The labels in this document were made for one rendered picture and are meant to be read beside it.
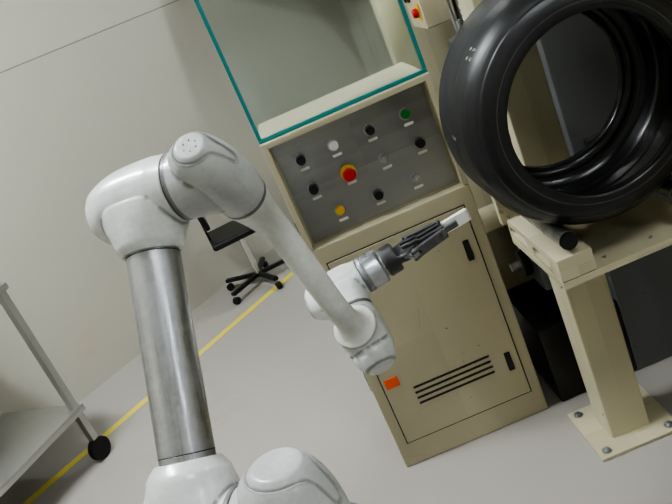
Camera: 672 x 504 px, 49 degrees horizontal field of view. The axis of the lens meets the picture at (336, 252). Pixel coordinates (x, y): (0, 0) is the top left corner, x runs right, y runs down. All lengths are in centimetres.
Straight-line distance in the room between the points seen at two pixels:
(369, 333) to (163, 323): 51
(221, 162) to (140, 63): 375
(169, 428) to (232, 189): 43
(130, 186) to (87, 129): 336
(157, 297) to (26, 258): 316
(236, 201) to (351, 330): 43
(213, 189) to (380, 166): 109
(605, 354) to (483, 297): 42
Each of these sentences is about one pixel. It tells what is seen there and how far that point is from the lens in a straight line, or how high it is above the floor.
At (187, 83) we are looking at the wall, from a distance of 519.
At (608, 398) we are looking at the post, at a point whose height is 16.
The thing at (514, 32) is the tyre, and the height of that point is 139.
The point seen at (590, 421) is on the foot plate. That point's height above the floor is 1.
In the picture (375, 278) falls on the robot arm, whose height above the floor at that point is 98.
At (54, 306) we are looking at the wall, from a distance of 453.
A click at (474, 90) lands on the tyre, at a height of 131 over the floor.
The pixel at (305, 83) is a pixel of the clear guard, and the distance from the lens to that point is 223.
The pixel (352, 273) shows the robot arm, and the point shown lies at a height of 101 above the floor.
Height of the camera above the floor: 167
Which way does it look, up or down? 20 degrees down
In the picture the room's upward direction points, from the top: 24 degrees counter-clockwise
